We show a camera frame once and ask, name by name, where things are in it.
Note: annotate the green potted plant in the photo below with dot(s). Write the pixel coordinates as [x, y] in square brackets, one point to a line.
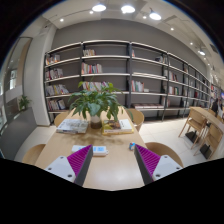
[95, 106]

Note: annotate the tan round-backed chair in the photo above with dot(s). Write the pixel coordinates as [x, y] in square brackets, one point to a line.
[33, 155]
[60, 118]
[137, 116]
[165, 151]

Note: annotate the yellow book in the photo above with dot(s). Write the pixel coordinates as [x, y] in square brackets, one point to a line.
[116, 132]

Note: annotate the grey shelf unit with books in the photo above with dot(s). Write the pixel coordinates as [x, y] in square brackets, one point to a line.
[113, 66]

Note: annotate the white magazine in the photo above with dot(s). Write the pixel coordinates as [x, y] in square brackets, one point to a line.
[71, 126]

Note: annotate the light wooden slatted chair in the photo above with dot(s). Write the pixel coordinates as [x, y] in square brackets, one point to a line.
[213, 136]
[195, 121]

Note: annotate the person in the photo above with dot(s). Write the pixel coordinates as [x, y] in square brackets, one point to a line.
[215, 106]

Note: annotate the round ceiling lights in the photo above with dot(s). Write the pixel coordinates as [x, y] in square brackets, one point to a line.
[128, 9]

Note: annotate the small green ledge plant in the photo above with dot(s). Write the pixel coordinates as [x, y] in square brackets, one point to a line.
[24, 102]

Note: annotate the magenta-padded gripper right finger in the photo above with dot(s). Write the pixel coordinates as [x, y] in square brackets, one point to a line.
[165, 166]

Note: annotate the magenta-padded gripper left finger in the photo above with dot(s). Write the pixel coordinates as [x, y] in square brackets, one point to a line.
[61, 166]

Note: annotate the picture-cover white book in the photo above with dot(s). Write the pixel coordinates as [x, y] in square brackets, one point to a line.
[118, 125]

